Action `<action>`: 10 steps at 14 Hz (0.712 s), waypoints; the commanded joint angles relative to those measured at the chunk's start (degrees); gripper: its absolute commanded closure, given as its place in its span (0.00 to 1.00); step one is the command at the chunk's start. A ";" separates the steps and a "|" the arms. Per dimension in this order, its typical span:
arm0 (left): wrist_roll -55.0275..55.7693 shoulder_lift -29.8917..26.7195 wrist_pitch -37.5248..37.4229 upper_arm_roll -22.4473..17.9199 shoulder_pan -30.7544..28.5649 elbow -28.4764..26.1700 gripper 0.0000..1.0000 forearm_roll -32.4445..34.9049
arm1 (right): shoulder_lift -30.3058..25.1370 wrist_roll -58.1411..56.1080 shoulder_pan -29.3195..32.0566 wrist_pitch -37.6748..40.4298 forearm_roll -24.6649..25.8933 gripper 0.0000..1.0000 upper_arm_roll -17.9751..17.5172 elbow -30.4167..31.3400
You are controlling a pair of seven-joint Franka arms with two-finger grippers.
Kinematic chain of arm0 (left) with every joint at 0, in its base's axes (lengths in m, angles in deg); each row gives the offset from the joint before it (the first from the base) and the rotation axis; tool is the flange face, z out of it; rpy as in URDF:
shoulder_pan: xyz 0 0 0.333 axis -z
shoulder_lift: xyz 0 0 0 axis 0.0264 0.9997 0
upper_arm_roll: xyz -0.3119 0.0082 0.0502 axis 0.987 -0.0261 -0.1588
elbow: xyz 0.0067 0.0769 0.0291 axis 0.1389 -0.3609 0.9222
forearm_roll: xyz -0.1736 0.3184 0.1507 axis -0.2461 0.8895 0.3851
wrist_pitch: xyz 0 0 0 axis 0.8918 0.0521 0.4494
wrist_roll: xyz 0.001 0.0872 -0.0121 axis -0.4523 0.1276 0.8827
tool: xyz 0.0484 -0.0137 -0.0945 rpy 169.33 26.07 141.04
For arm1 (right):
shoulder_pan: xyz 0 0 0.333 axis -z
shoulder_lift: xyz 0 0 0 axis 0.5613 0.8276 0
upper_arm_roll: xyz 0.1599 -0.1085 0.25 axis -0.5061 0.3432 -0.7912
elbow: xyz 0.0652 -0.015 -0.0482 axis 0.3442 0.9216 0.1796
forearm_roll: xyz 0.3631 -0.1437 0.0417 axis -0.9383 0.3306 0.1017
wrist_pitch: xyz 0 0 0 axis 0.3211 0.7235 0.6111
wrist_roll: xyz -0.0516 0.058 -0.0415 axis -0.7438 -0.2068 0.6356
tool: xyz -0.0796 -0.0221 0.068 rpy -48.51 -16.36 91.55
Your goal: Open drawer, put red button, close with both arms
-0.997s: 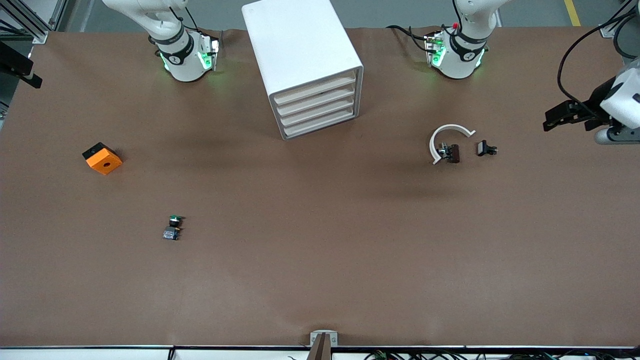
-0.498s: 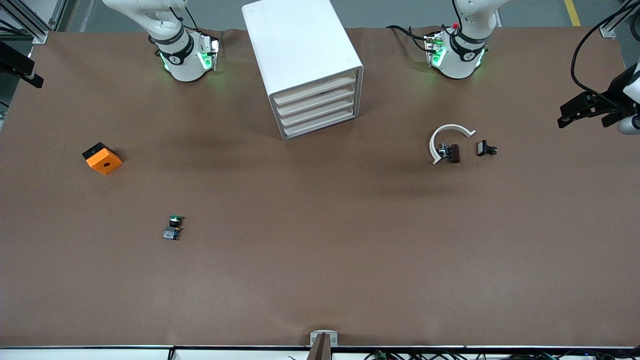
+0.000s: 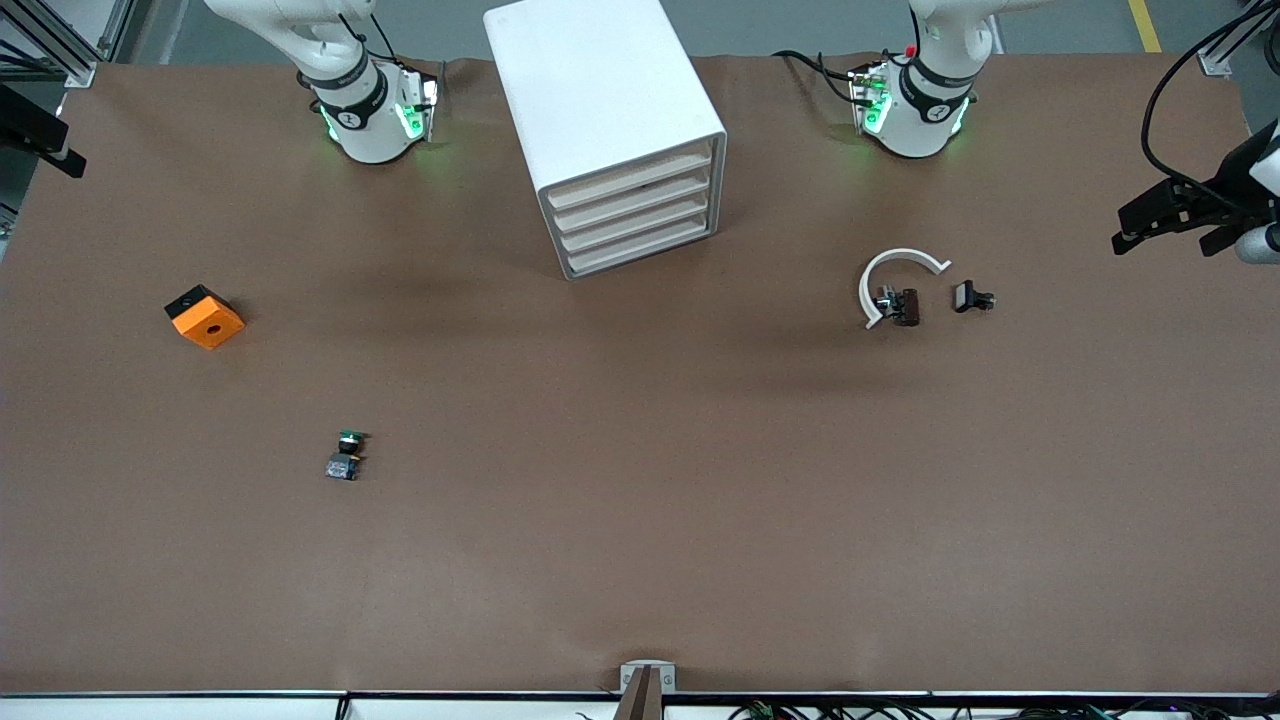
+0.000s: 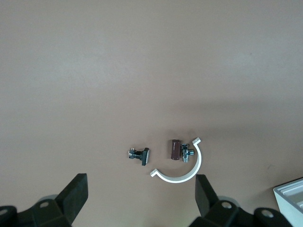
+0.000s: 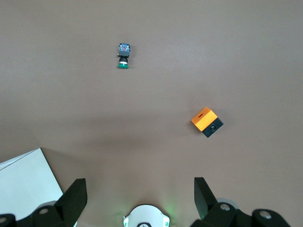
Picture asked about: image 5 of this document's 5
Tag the orange and black button box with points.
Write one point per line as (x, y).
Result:
(203, 119)

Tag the white drawer cabinet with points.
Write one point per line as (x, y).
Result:
(26, 179)

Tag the green push button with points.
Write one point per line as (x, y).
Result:
(124, 50)

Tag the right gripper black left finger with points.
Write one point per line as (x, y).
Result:
(73, 201)

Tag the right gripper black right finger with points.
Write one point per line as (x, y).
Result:
(206, 208)

